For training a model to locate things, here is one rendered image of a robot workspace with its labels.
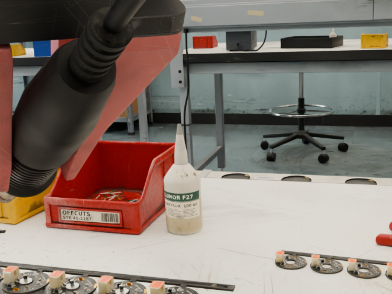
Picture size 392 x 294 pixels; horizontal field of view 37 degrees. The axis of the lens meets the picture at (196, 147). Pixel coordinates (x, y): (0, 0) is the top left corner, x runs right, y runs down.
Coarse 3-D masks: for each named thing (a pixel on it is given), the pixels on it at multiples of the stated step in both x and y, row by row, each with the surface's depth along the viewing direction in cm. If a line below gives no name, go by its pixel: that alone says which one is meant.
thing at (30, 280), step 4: (20, 280) 31; (28, 280) 31; (32, 280) 31; (20, 284) 31; (24, 284) 31; (28, 284) 31; (48, 284) 31; (16, 288) 30; (44, 288) 31; (4, 292) 31; (36, 292) 30; (40, 292) 31; (44, 292) 31
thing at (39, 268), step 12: (0, 264) 34; (12, 264) 33; (24, 264) 33; (96, 276) 32; (120, 276) 31; (132, 276) 31; (144, 276) 31; (204, 288) 30; (216, 288) 30; (228, 288) 29
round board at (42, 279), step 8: (24, 272) 32; (32, 272) 32; (40, 272) 32; (16, 280) 31; (40, 280) 31; (48, 280) 31; (8, 288) 31; (24, 288) 30; (32, 288) 30; (40, 288) 30
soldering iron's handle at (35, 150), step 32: (96, 32) 11; (128, 32) 11; (64, 64) 13; (96, 64) 12; (32, 96) 15; (64, 96) 13; (96, 96) 13; (32, 128) 15; (64, 128) 15; (32, 160) 18; (64, 160) 18; (32, 192) 22
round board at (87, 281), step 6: (72, 276) 32; (78, 276) 32; (84, 276) 31; (66, 282) 31; (78, 282) 31; (84, 282) 31; (90, 282) 31; (96, 282) 31; (48, 288) 30; (60, 288) 30; (84, 288) 30; (90, 288) 30; (96, 288) 30
